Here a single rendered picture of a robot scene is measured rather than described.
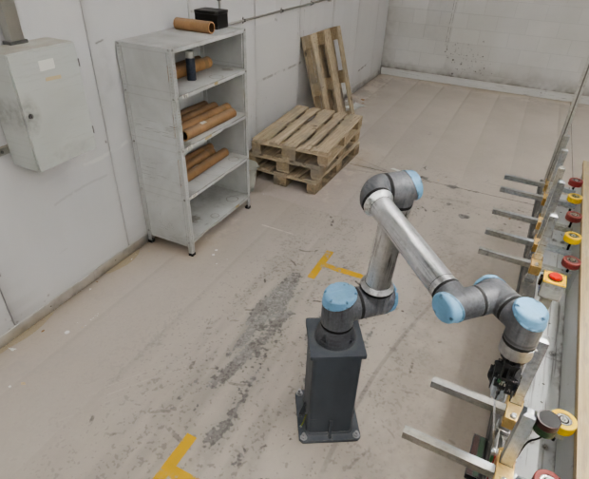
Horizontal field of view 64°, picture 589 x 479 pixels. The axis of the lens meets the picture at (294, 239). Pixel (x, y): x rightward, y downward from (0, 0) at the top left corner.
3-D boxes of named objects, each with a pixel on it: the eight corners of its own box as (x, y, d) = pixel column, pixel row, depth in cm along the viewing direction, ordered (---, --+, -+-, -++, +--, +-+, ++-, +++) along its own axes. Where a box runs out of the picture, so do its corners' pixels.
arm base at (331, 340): (317, 352, 211) (318, 335, 205) (313, 322, 226) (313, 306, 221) (358, 350, 212) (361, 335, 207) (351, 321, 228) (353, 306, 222)
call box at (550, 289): (536, 297, 163) (543, 279, 158) (538, 286, 168) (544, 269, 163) (558, 304, 160) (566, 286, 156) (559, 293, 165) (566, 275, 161)
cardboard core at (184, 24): (172, 17, 331) (207, 22, 321) (180, 16, 337) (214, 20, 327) (174, 29, 336) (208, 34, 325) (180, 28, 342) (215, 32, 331)
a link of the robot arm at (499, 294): (468, 276, 136) (497, 302, 126) (501, 269, 139) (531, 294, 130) (461, 300, 141) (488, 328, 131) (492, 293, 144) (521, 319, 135)
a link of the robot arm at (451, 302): (351, 170, 170) (456, 308, 123) (381, 166, 174) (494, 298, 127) (346, 197, 178) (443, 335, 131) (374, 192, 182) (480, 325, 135)
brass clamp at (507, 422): (499, 425, 157) (503, 415, 154) (503, 395, 167) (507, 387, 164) (518, 433, 155) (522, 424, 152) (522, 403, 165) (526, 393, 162)
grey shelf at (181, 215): (148, 241, 385) (114, 40, 299) (211, 196, 453) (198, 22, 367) (193, 257, 369) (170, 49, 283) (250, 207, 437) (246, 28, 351)
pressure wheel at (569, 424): (552, 453, 151) (564, 432, 145) (534, 432, 157) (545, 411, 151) (571, 446, 154) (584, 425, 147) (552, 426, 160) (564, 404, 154)
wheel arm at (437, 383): (428, 388, 169) (431, 380, 166) (431, 381, 171) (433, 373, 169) (560, 442, 152) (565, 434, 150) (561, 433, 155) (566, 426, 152)
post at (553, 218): (520, 292, 247) (550, 214, 221) (521, 288, 250) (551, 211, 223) (527, 295, 246) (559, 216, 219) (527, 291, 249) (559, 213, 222)
